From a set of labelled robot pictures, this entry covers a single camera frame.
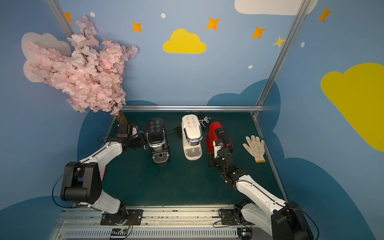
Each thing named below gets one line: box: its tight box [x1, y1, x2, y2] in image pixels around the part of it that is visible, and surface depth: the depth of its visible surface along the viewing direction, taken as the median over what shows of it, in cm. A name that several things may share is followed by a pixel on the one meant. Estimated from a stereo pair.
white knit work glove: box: [242, 135, 266, 163], surface depth 103 cm
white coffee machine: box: [181, 114, 203, 161], surface depth 87 cm
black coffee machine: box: [143, 117, 171, 166], surface depth 85 cm
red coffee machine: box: [206, 117, 233, 154], surface depth 88 cm
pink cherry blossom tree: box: [26, 15, 139, 125], surface depth 67 cm
